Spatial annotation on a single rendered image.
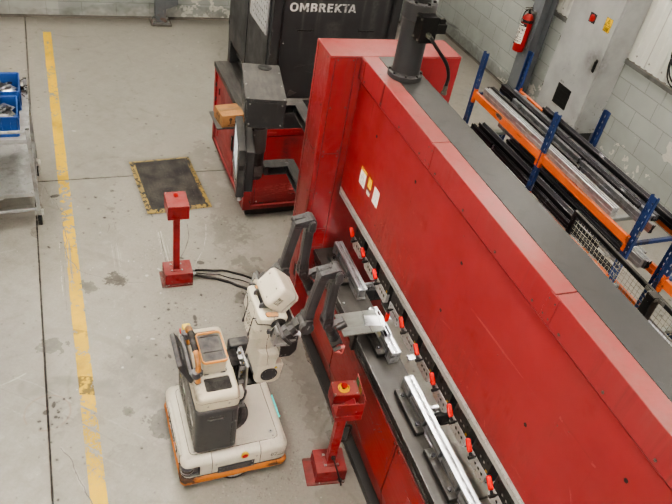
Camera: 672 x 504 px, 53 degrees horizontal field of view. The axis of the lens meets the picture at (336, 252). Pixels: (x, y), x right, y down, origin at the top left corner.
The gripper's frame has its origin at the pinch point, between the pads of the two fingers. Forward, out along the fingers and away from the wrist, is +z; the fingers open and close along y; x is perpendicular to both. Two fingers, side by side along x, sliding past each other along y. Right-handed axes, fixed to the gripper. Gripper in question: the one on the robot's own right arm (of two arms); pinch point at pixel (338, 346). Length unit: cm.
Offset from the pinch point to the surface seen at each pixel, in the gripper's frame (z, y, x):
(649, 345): -96, -131, -99
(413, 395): 16, -41, -25
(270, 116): -82, 117, -24
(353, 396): 23.6, -19.3, 5.2
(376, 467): 63, -45, 12
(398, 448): 29, -58, -5
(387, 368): 23.7, -12.6, -19.8
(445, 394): -13, -65, -38
